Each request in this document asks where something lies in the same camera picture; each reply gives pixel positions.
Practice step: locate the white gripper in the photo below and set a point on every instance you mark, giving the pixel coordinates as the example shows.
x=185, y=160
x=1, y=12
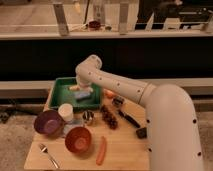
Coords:
x=84, y=86

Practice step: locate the yellow banana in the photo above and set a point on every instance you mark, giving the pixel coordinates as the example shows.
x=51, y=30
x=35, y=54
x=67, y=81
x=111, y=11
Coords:
x=74, y=88

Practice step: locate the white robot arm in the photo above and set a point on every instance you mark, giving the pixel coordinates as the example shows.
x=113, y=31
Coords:
x=172, y=128

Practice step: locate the green plastic tray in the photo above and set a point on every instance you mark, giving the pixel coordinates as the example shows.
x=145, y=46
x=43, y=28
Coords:
x=61, y=94

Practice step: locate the blue sponge block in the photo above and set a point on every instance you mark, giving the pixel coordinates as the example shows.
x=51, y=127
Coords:
x=82, y=95

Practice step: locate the orange round fruit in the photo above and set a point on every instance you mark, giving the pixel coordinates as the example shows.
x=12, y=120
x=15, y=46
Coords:
x=109, y=94

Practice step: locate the small metal cup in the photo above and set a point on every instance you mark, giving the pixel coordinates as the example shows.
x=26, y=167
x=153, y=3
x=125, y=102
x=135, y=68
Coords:
x=88, y=117

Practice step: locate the white cup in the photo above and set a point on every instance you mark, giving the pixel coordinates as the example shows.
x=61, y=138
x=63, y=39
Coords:
x=66, y=112

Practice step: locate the dark round object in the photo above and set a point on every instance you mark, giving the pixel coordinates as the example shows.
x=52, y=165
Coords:
x=118, y=101

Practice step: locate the dark grape bunch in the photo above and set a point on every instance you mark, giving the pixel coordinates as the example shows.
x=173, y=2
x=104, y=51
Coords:
x=108, y=117

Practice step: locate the dark red background bowl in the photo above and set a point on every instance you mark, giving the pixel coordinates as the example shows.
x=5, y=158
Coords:
x=95, y=25

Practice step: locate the purple bowl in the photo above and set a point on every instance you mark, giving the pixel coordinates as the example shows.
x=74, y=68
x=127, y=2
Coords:
x=49, y=123

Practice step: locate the red-brown bowl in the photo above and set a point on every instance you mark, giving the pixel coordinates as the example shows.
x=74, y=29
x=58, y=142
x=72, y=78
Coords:
x=78, y=140

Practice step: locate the wooden table board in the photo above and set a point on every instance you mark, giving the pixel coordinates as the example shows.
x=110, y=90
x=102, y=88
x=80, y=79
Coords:
x=124, y=152

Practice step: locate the orange carrot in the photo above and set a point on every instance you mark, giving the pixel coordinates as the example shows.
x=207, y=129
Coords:
x=102, y=150

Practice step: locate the dark small block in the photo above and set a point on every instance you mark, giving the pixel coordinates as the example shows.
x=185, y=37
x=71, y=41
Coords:
x=141, y=133

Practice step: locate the silver fork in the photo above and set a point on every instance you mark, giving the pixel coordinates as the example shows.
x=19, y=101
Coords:
x=44, y=150

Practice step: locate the black handled knife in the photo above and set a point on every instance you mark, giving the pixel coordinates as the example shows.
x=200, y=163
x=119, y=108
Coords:
x=129, y=118

